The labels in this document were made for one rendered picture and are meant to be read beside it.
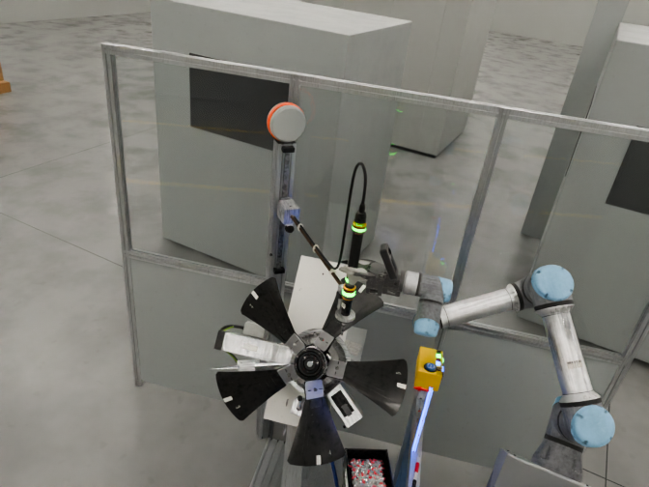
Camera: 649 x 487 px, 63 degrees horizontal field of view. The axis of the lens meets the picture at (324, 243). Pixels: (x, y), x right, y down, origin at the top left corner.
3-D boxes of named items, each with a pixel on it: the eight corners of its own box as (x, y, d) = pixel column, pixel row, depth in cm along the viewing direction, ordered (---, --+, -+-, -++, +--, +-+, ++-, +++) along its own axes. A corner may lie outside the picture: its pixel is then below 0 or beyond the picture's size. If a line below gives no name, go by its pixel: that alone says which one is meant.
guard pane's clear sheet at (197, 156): (130, 249, 282) (113, 53, 232) (622, 355, 249) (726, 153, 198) (129, 249, 282) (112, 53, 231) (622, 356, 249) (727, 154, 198)
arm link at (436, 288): (450, 303, 164) (455, 276, 166) (415, 296, 166) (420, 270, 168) (446, 306, 172) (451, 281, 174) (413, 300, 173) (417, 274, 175)
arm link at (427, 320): (435, 339, 173) (439, 306, 175) (438, 336, 162) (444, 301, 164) (410, 334, 174) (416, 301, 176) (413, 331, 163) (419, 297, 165)
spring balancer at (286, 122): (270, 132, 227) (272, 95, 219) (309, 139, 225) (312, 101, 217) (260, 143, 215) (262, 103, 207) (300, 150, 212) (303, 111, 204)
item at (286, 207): (275, 214, 231) (276, 197, 227) (290, 214, 234) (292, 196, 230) (283, 226, 223) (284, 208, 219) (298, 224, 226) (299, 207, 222)
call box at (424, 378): (415, 363, 234) (420, 345, 228) (437, 368, 232) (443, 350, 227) (412, 388, 220) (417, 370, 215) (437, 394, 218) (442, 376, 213)
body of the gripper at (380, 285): (363, 293, 172) (400, 300, 170) (366, 271, 168) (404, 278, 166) (366, 280, 178) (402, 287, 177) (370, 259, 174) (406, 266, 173)
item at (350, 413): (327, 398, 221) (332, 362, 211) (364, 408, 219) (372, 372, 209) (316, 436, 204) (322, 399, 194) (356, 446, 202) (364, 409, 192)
